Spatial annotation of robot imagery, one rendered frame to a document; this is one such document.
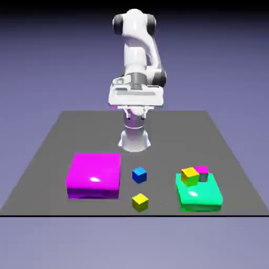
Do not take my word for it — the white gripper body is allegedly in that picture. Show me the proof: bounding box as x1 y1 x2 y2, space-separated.
108 83 164 110

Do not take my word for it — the small blue cube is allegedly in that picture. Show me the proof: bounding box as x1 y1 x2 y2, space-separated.
132 167 148 184

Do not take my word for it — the small magenta cube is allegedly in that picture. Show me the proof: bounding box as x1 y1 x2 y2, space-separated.
195 165 210 183

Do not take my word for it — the large green box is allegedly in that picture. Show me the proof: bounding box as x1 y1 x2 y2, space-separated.
175 172 223 212

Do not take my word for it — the small yellow cube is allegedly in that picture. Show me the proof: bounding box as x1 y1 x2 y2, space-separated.
131 193 149 212
181 167 200 187

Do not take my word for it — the large magenta box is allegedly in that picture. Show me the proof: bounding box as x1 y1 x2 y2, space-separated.
66 152 122 200

